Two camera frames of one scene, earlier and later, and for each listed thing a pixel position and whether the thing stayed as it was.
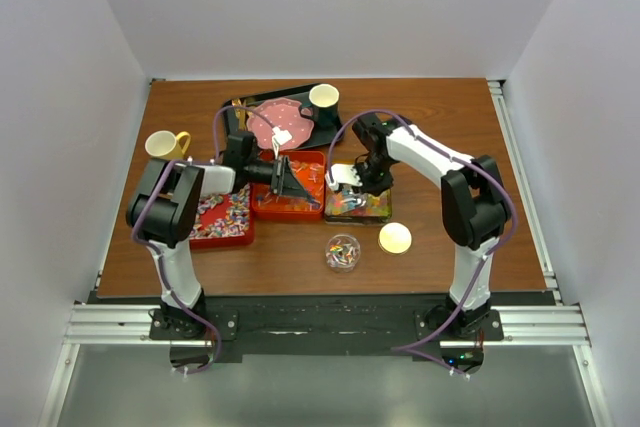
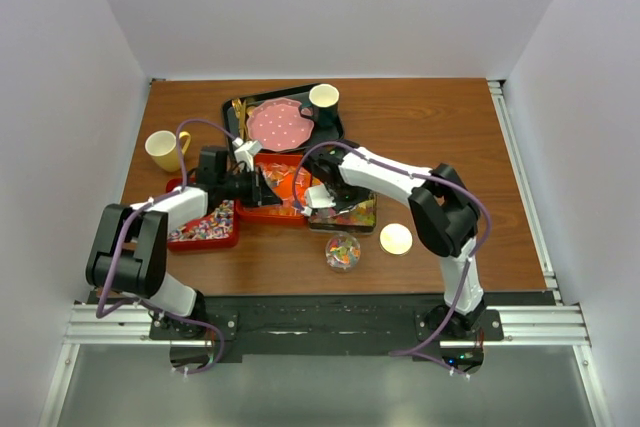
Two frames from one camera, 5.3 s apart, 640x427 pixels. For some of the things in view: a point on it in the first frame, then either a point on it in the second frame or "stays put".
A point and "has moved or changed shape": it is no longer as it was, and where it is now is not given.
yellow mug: x=167 y=145 stays put
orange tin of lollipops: x=310 y=170 has moved or changed shape
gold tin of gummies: x=378 y=209 has moved or changed shape
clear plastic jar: x=342 y=253 stays put
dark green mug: x=323 y=106 stays put
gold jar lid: x=395 y=238 stays put
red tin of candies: x=225 y=219 has moved or changed shape
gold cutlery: x=241 y=113 stays put
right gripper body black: x=374 y=174 to x=348 y=196
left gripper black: x=285 y=181 to x=259 y=191
